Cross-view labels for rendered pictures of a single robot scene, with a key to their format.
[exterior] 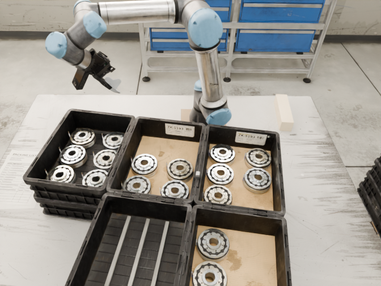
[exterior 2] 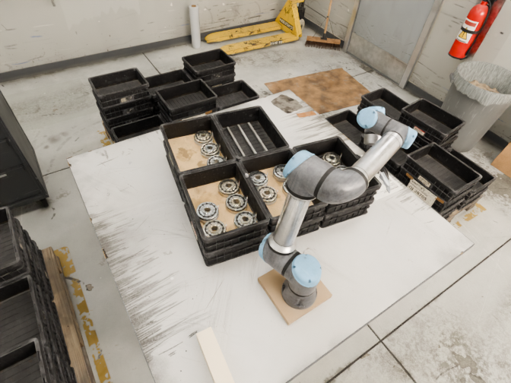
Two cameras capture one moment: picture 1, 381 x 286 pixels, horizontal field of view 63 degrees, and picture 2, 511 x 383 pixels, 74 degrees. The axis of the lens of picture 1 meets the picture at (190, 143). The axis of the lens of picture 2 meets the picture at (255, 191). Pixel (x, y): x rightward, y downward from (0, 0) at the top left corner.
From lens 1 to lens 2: 1.78 m
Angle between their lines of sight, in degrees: 82
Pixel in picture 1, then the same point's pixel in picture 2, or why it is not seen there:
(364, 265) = (116, 222)
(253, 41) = not seen: outside the picture
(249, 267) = (192, 165)
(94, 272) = (266, 137)
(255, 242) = not seen: hidden behind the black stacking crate
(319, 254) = (149, 216)
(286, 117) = (207, 337)
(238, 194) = (217, 200)
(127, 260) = (255, 145)
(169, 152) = not seen: hidden behind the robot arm
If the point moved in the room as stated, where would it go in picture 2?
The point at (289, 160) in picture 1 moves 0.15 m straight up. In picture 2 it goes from (188, 290) to (185, 273)
